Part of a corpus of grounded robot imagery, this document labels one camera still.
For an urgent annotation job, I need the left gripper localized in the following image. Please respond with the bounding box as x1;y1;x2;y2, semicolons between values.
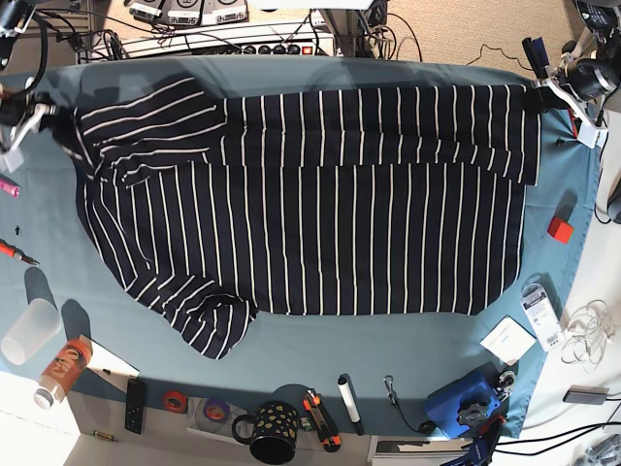
531;52;620;130

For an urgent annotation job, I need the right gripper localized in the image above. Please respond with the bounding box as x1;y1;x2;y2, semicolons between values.
1;94;58;155

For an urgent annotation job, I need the navy white striped t-shirt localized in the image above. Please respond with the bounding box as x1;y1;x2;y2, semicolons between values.
52;76;542;359

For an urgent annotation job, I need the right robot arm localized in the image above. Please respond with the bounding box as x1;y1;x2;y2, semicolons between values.
1;1;57;157

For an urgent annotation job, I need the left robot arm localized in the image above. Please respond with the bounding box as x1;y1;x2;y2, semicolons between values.
522;1;620;129

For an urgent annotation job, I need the pink pen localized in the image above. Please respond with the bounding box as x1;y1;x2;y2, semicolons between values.
0;175;20;199

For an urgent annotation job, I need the orange screwdriver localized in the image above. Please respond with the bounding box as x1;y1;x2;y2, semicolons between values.
0;240;40;267

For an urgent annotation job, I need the red cube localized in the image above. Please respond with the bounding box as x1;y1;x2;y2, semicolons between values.
547;216;574;244

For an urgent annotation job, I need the translucent plastic cup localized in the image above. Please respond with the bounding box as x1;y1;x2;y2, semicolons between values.
1;298;62;365

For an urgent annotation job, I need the white packaged item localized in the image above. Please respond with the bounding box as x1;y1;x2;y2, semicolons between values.
520;283;564;352

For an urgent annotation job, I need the orange label bottle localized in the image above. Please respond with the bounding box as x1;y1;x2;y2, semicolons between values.
33;339;92;410

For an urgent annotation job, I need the black power strip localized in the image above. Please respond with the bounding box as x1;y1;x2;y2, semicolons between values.
206;43;316;56

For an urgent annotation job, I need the white paper sheet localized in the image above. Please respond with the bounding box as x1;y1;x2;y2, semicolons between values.
80;335;140;377

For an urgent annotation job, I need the white paper card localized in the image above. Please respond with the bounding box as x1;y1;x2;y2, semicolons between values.
479;316;536;366

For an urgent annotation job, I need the grey adapter box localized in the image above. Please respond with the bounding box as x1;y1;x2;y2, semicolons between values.
563;385;609;406

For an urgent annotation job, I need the black remote control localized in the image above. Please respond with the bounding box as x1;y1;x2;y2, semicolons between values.
125;379;147;435

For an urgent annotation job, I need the orange tape roll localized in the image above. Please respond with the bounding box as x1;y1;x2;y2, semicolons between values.
163;390;188;414

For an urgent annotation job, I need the blue clamp device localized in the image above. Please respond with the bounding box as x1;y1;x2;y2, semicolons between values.
424;371;516;439

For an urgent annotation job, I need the purple tape roll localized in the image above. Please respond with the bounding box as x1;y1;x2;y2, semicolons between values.
203;398;231;423

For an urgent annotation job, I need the white black marker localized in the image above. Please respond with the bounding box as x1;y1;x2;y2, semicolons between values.
337;375;365;436

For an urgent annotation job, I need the black mug yellow pattern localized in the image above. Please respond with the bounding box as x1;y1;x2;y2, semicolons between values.
232;401;300;465

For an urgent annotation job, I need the orange black utility knife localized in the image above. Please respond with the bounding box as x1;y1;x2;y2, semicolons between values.
303;388;342;452

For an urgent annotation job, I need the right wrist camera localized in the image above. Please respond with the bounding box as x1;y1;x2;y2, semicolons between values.
0;149;24;173

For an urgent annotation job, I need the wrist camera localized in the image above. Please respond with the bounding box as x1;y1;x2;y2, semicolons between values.
0;149;24;173
577;123;608;149

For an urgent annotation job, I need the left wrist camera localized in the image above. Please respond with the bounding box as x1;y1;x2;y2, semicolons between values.
577;123;608;149

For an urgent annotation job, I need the white cable bundle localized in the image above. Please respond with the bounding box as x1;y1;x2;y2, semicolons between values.
560;299;618;374

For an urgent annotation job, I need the carabiner with black cord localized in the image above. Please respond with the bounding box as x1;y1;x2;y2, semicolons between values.
383;375;436;436

